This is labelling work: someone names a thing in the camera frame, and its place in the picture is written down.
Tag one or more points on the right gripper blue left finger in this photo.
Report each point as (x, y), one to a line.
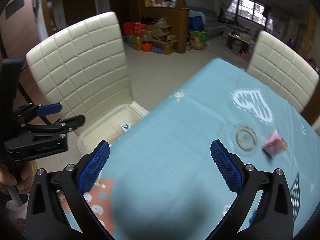
(90, 166)

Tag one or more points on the pink crumpled paper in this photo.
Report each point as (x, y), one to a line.
(274, 144)

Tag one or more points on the near cream quilted chair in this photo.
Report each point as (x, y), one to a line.
(83, 67)

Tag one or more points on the clear round gold coaster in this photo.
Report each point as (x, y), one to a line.
(243, 138)

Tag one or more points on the pile of cardboard boxes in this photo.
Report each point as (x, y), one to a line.
(157, 33)

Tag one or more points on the light blue patterned tablecloth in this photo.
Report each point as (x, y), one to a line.
(160, 181)

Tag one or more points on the grey sofa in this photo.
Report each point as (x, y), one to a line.
(209, 18)

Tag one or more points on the white blue small packet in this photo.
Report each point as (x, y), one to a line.
(126, 126)

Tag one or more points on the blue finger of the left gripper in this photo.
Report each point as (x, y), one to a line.
(73, 123)
(48, 109)

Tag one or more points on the cream quilted chair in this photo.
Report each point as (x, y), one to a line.
(283, 70)
(83, 67)

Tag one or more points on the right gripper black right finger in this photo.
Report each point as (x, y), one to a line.
(227, 167)

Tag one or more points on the orange plastic bucket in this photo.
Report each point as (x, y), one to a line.
(146, 47)

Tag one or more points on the middle cream quilted chair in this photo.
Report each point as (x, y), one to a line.
(283, 70)

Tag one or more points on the brown wooden cabinet counter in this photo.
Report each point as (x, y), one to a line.
(177, 18)

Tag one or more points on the low coffee table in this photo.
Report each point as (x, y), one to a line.
(235, 39)

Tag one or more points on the clear plastic bin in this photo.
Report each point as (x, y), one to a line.
(108, 127)

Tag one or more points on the barred window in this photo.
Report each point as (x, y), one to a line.
(251, 10)

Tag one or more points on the colourful green shopping bag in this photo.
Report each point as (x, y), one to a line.
(198, 40)

